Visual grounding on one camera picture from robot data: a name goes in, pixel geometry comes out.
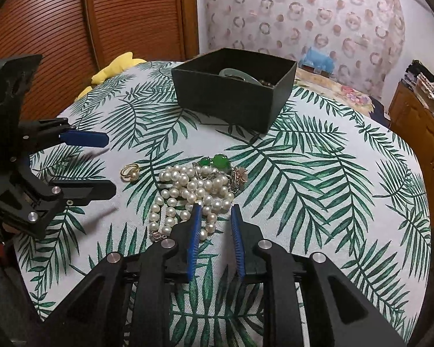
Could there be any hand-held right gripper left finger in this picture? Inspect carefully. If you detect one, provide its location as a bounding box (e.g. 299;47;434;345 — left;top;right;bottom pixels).
41;203;203;347

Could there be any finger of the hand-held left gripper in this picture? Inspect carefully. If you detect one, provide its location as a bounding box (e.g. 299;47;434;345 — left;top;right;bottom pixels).
32;179;117;207
20;117;110;154

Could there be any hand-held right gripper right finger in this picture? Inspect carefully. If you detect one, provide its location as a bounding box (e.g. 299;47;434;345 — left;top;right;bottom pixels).
231;203;407;347

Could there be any white pearl necklace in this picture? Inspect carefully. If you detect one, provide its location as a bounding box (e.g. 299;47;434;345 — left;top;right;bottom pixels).
148;164;236;241

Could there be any black cardboard box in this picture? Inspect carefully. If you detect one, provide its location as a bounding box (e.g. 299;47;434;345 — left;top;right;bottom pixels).
171;48;298;135

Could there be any pale jade bangle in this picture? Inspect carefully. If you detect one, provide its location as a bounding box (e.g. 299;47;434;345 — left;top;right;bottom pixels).
219;67;263;85

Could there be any yellow plush toy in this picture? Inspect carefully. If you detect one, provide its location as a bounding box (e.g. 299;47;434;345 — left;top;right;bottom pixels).
74;52;147;101

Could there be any brown slatted wooden wardrobe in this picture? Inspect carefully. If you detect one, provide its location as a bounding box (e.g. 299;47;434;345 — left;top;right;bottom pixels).
0;0;199;123

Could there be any floral bedspread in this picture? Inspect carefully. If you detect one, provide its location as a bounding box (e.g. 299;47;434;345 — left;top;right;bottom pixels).
293;67;375;118

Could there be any dark blue blanket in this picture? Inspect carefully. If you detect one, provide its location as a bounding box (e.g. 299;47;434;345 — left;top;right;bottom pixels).
371;96;391;123

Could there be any blue plush toy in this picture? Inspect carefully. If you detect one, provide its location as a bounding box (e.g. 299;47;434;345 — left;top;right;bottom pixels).
300;46;336;75

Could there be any long wooden cabinet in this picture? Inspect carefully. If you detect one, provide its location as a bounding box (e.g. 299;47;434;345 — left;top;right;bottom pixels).
388;81;434;185

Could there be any circle pattern sheer curtain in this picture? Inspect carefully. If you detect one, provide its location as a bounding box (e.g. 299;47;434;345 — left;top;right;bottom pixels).
199;0;407;98

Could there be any folded floral cloth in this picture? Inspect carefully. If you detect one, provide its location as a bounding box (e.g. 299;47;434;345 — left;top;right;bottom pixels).
416;72;434;102

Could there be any gold pearl ring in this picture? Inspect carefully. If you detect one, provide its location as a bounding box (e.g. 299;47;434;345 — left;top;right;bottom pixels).
120;163;141;182

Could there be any pink flower silver bracelet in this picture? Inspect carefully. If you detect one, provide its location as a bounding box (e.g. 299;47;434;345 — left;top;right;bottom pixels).
229;166;250;192

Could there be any green jade pendant necklace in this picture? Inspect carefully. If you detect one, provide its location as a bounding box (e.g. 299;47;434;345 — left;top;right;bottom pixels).
197;154;230;173

